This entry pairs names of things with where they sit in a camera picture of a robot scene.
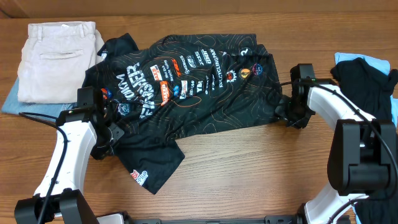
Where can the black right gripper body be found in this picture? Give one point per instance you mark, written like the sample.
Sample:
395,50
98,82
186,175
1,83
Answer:
296,113

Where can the black printed cycling jersey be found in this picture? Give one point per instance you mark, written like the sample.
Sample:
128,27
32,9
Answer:
182,85

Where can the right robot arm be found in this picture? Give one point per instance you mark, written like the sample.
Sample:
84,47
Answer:
362,159

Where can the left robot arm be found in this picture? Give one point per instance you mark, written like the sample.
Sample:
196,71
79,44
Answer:
82,132

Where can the light blue shirt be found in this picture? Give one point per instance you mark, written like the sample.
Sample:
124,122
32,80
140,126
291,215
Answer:
370,60

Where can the plain black shirt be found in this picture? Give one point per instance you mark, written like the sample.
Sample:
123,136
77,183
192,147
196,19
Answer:
370,90

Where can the folded beige pants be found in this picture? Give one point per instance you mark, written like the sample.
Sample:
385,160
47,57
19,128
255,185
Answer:
54,60

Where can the folded blue jeans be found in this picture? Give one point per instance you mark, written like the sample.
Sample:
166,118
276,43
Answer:
13,106

